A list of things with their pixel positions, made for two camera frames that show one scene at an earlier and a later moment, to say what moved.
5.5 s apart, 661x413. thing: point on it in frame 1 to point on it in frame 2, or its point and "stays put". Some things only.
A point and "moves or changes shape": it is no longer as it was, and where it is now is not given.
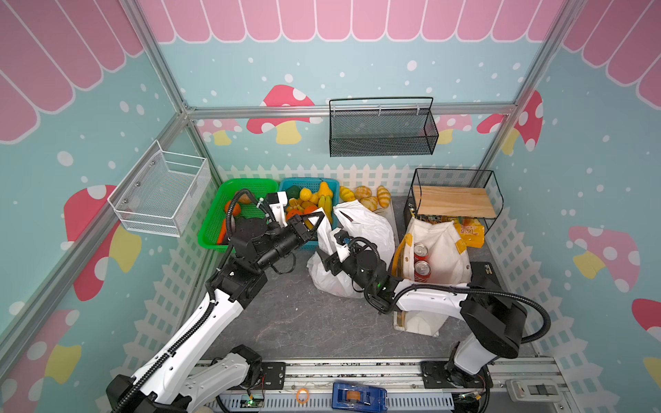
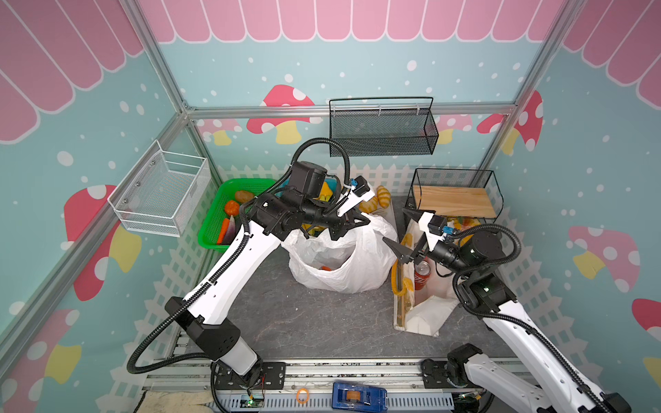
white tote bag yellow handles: [449, 264] stays put
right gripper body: [337, 259] to [420, 243]
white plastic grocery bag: [362, 227] moves or changes shape
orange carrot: [222, 233] stays put
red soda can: [422, 271] stays put
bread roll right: [384, 196] stays put
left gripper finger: [305, 218] to [355, 214]
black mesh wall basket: [386, 126] stays put
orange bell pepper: [236, 210] stays put
